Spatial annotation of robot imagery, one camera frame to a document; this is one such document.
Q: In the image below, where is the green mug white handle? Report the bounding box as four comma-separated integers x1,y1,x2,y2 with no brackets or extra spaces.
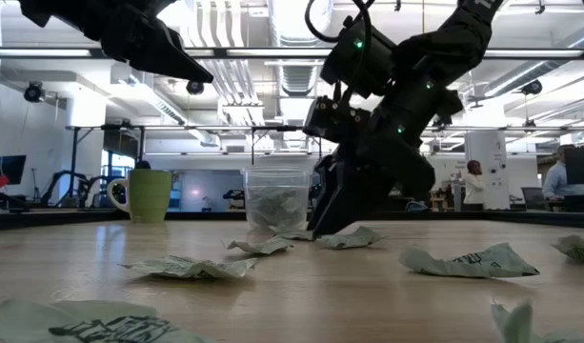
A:
106,170,173,224

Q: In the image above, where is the black aluminium table frame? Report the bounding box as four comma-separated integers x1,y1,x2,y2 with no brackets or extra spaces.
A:
0,208,584,230

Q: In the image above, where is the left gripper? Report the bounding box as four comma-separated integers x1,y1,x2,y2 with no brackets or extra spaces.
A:
98,0,215,85

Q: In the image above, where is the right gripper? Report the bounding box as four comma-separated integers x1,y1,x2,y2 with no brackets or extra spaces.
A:
308,102,464,238

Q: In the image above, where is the white pillar with wall boxes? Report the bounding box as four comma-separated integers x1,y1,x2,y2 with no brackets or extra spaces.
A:
464,102,511,212

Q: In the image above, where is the dark blue wall screen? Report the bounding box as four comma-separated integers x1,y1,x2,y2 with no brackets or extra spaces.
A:
0,154,28,192

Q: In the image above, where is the plain white pillar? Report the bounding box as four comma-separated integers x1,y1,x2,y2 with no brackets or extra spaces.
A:
65,92,107,196

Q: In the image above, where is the black computer monitor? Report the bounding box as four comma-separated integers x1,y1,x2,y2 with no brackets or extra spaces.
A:
563,147,584,195

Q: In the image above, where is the person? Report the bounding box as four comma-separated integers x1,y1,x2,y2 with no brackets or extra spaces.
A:
455,159,486,212
541,144,584,204

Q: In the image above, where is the clear plastic cup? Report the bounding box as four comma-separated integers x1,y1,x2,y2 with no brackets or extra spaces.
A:
242,166,312,233

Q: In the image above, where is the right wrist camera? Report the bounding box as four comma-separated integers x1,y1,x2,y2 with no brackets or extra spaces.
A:
302,94,373,145

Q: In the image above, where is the long ceiling light strip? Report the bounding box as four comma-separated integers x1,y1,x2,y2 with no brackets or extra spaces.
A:
484,48,584,58
0,48,93,58
184,48,333,58

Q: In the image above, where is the black metal rig frame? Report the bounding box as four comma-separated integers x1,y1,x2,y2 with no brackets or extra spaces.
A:
66,121,146,207

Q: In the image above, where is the green white stevia packet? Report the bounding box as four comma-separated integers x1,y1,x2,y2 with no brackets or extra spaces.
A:
490,300,584,343
317,225,387,252
398,242,541,280
272,228,316,242
552,233,584,265
122,255,258,280
226,237,295,256
0,299,211,343

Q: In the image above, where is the silver ventilation duct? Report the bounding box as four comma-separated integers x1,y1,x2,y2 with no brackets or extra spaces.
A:
267,0,335,150

